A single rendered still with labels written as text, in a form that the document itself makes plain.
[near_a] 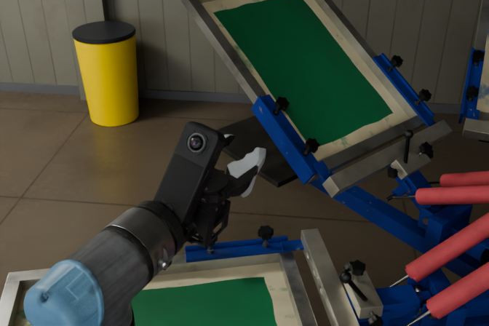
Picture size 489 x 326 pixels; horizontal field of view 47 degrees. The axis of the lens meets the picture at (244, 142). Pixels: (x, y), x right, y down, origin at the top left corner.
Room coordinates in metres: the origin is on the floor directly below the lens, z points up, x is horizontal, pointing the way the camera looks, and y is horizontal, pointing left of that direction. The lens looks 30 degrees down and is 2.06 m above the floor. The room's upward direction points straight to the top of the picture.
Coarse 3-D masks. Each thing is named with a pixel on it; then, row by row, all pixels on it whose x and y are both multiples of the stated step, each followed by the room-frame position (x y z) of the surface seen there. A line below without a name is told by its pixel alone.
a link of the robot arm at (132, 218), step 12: (120, 216) 0.48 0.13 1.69; (132, 216) 0.47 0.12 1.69; (144, 216) 0.48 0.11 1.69; (156, 216) 0.48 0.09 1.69; (132, 228) 0.45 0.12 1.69; (144, 228) 0.46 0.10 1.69; (156, 228) 0.46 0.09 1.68; (168, 228) 0.47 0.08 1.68; (144, 240) 0.45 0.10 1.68; (156, 240) 0.45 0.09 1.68; (168, 240) 0.46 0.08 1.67; (156, 252) 0.45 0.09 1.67; (168, 252) 0.46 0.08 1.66; (156, 264) 0.44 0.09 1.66; (168, 264) 0.45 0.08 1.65
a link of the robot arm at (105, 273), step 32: (96, 256) 0.41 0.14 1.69; (128, 256) 0.42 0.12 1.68; (32, 288) 0.38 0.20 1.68; (64, 288) 0.37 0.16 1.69; (96, 288) 0.38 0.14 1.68; (128, 288) 0.40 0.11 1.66; (32, 320) 0.37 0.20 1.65; (64, 320) 0.35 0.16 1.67; (96, 320) 0.36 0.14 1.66; (128, 320) 0.40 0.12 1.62
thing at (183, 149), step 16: (192, 128) 0.55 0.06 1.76; (208, 128) 0.55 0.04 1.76; (192, 144) 0.54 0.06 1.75; (208, 144) 0.54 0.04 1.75; (176, 160) 0.54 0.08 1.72; (192, 160) 0.53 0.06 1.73; (208, 160) 0.53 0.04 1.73; (176, 176) 0.53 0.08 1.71; (192, 176) 0.52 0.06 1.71; (208, 176) 0.53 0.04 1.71; (160, 192) 0.52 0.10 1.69; (176, 192) 0.52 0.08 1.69; (192, 192) 0.51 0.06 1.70; (176, 208) 0.51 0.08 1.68; (192, 208) 0.51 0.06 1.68
